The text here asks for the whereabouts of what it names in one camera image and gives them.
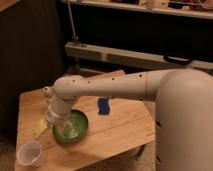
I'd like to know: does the green ceramic bowl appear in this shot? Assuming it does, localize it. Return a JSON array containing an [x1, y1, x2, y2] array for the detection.
[[52, 110, 89, 143]]

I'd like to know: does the blue sponge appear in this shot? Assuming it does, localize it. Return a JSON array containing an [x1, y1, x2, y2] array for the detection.
[[98, 98, 110, 115]]

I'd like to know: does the white toy figure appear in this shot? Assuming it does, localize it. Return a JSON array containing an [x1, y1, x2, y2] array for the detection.
[[43, 86, 53, 99]]

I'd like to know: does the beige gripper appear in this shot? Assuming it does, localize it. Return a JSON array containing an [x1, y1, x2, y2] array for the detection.
[[34, 106, 69, 139]]

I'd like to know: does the wooden table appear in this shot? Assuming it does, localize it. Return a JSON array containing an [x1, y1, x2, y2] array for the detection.
[[14, 69, 157, 171]]

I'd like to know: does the grey metal shelf beam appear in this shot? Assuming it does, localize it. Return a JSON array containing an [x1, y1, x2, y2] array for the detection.
[[65, 42, 213, 72]]

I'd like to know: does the upper wooden shelf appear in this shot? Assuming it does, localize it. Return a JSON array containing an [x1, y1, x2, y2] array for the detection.
[[61, 0, 213, 20]]

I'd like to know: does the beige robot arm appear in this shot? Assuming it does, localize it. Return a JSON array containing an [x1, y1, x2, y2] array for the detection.
[[44, 69, 213, 171]]

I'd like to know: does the metal pole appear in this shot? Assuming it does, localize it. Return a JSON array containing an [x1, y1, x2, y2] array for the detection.
[[66, 0, 79, 46]]

